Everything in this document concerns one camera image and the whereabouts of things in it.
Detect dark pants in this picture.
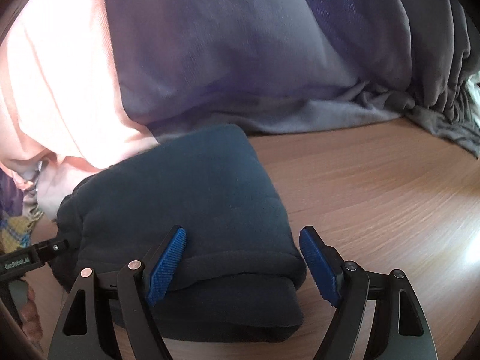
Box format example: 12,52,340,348
50,124,307,342

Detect person's left hand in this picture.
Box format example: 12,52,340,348
19,286,43,345

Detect yellow plaid fringed blanket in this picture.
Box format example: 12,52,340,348
0,211,43,254

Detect pink sheer curtain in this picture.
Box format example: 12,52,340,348
1,0,156,219

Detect purple grey curtain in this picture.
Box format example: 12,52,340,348
105,0,479,155

